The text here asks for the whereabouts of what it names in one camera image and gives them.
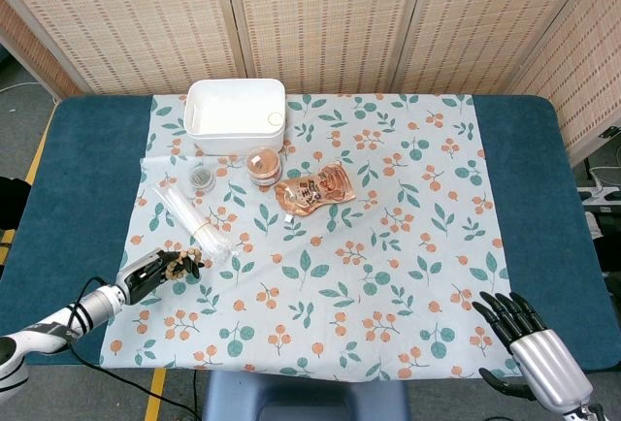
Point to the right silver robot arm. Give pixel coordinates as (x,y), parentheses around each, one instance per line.
(584,413)

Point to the white plastic storage box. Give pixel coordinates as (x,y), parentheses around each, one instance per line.
(228,115)

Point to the copper spout pouch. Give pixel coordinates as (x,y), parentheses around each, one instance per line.
(315,190)

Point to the black object beside table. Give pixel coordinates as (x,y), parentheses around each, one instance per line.
(12,203)

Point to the teal table cover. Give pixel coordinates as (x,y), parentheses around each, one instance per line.
(82,173)

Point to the yellow rubber band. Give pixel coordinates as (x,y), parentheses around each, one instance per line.
(204,228)

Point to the woven folding screen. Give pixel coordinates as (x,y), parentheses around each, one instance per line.
(339,18)

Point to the bagged bundle of clear straws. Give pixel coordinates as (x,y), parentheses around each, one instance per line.
(194,217)

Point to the small clear jar grey contents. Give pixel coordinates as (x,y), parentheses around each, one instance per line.
(201,179)

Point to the orange jar with clear lid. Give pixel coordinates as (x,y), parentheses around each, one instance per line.
(263,166)

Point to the floral leaf and berry tablecloth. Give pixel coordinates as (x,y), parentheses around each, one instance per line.
(339,270)

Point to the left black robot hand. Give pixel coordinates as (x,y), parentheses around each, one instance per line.
(140,278)

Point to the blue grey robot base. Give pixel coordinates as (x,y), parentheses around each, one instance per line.
(301,397)

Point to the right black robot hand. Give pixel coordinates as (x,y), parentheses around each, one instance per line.
(548,358)

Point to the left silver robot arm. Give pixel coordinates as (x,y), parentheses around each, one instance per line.
(53,329)

